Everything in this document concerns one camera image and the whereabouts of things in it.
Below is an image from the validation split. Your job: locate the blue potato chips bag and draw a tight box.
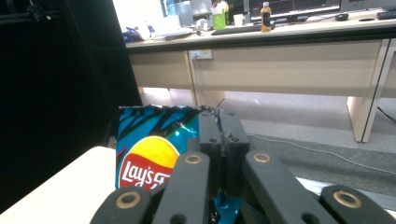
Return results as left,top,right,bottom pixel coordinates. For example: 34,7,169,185
115,105,243,224

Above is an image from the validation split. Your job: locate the orange juice bottle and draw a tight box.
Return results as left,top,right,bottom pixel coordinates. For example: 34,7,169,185
260,1,273,34

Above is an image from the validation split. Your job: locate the green cup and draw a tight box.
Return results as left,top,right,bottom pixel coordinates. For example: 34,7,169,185
213,8,227,32

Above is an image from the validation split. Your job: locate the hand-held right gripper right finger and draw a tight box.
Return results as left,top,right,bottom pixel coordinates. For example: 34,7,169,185
219,109,251,199

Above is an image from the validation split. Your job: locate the hanging black cable bundle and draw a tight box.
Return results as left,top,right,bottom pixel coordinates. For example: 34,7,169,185
376,105,396,124

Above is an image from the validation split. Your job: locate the black curtain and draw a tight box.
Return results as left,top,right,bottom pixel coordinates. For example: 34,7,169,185
0,0,144,216

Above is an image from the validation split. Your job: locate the white floor cable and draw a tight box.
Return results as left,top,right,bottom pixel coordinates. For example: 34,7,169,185
247,133,396,175

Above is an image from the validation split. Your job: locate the computer monitor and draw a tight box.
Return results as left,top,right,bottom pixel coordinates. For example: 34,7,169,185
248,0,341,19

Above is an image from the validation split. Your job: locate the white cup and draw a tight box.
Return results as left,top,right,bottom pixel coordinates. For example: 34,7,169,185
233,13,245,28

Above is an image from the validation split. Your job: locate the blue plastic bag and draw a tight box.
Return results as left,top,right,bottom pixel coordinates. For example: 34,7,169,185
122,26,145,44

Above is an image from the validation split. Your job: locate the black keyboard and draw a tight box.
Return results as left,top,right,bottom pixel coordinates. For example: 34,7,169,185
375,10,396,21
210,24,263,36

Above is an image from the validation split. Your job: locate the beige office desk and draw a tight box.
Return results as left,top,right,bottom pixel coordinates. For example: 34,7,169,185
125,7,396,144

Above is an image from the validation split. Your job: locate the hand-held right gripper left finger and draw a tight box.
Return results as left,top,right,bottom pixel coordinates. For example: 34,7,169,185
187,110,224,200

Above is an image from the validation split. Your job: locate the white wall socket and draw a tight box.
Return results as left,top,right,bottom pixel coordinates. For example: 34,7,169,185
189,49,214,61

